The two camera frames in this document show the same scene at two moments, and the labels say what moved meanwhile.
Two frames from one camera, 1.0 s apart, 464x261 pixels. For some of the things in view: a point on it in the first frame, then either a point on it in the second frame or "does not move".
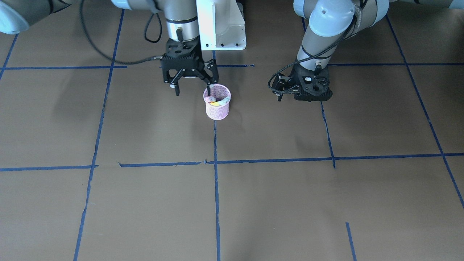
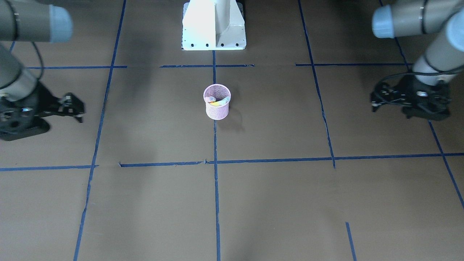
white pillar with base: [221, 25] does not move
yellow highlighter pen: [219, 103] does not move
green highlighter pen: [225, 101] does not move
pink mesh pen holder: [217, 104] does not move
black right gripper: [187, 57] to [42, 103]
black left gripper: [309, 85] to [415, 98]
